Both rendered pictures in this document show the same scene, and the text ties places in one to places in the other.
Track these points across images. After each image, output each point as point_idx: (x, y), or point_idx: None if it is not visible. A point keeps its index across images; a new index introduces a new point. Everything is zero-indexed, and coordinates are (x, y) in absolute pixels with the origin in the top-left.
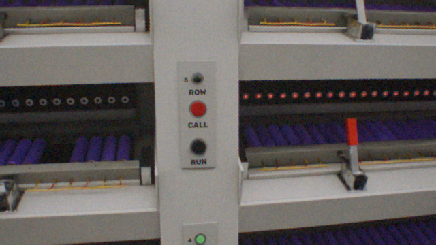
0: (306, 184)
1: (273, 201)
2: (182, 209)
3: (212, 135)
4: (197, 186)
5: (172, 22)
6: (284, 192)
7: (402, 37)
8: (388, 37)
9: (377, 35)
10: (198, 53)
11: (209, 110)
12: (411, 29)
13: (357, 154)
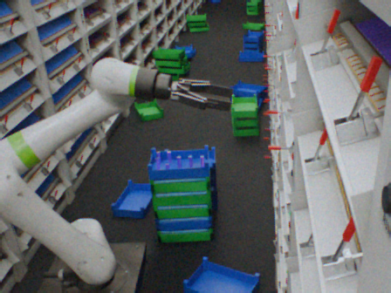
0: (310, 233)
1: (296, 221)
2: None
3: (293, 171)
4: (292, 189)
5: (295, 112)
6: (303, 225)
7: (327, 188)
8: (325, 182)
9: (327, 177)
10: (295, 132)
11: (293, 160)
12: (338, 190)
13: (311, 238)
